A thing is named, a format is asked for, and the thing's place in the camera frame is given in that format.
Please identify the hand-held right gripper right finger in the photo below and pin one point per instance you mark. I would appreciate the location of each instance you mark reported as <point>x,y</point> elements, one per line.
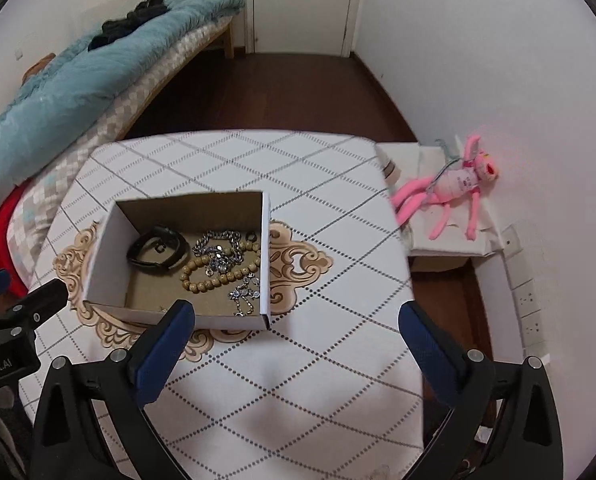
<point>425,350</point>

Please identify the light blue quilt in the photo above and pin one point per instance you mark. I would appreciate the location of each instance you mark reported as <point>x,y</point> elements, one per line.
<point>53,95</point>

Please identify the black smart band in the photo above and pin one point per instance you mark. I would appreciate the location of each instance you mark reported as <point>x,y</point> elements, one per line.
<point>178,250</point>

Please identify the white door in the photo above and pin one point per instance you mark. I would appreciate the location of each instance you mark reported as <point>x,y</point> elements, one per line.
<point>303,5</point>

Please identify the brown pillow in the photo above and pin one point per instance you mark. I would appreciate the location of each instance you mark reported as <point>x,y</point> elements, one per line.
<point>38,67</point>

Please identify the diamond pattern tablecloth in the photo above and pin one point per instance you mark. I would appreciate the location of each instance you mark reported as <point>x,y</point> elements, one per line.
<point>303,360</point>

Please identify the cardboard box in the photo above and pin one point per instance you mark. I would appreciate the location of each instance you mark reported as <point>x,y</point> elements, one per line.
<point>153,292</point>

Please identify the white wall plate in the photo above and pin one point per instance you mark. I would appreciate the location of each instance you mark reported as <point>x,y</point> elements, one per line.
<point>510,237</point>

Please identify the black clothing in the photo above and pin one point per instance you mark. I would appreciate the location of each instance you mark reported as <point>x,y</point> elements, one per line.
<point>128,22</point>

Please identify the white wall socket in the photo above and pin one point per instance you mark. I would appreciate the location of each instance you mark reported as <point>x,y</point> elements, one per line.
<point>523,296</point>
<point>531,327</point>

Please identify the bed with checkered mattress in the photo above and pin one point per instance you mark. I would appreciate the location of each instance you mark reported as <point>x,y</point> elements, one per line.
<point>43,195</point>

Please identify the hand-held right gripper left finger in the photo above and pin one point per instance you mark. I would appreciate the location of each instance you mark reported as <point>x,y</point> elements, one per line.
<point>163,350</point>

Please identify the pink plush toy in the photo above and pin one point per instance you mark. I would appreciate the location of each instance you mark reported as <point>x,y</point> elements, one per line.
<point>457,182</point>

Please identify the wooden bed frame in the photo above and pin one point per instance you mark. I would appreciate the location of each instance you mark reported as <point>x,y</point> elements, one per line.
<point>229,37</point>

